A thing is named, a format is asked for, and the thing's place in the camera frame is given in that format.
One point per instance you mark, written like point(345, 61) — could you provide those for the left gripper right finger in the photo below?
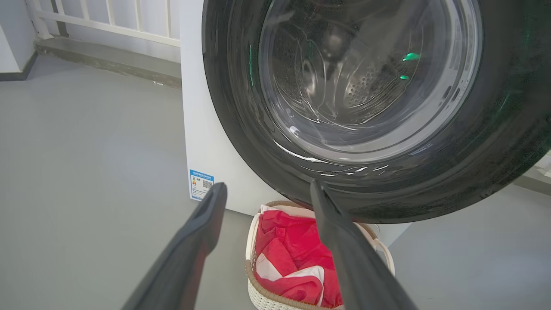
point(361, 271)

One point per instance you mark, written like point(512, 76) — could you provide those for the red white-striped garment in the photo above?
point(310, 273)

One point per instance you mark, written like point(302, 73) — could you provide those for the cream perforated laundry basket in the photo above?
point(258, 297)

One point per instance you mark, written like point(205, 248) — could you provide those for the dark round washer door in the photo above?
point(241, 107)

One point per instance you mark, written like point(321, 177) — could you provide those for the white front-load washing machine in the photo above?
point(206, 129)

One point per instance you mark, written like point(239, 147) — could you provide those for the plain red garment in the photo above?
point(292, 232)

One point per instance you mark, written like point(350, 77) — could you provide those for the blue energy label sticker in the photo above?
point(201, 185)

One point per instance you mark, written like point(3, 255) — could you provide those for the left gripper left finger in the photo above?
point(181, 267)

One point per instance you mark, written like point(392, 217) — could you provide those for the white metal railing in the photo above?
point(107, 28)

